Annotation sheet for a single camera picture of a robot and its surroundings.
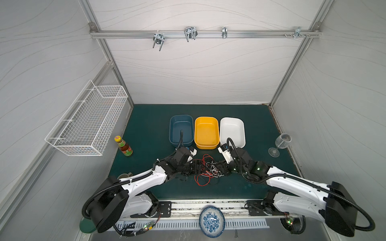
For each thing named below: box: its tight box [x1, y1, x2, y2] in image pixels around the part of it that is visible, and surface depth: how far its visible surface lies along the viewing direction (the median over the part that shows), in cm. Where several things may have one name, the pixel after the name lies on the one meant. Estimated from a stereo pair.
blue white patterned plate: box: [199, 205, 226, 238], surface depth 70 cm
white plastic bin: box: [219, 117, 246, 149], surface depth 106 cm
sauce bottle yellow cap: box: [114, 135, 134, 157], surface depth 86 cm
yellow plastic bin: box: [194, 116, 220, 150], surface depth 105 cm
